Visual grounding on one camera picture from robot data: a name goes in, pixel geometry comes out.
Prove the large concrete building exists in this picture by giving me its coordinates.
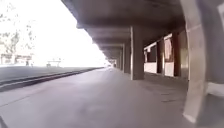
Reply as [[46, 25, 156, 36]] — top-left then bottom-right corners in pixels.
[[60, 0, 224, 127]]

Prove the grey concrete pavement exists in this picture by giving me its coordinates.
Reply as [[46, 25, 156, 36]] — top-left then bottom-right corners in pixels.
[[0, 66, 224, 128]]

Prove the group of trees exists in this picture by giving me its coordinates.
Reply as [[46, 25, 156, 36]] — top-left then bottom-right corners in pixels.
[[0, 2, 36, 65]]

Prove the low distant building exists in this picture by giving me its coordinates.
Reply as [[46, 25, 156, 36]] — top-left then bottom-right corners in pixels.
[[0, 53, 34, 66]]

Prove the dark asphalt ground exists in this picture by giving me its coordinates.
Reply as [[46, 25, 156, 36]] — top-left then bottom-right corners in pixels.
[[0, 65, 99, 83]]

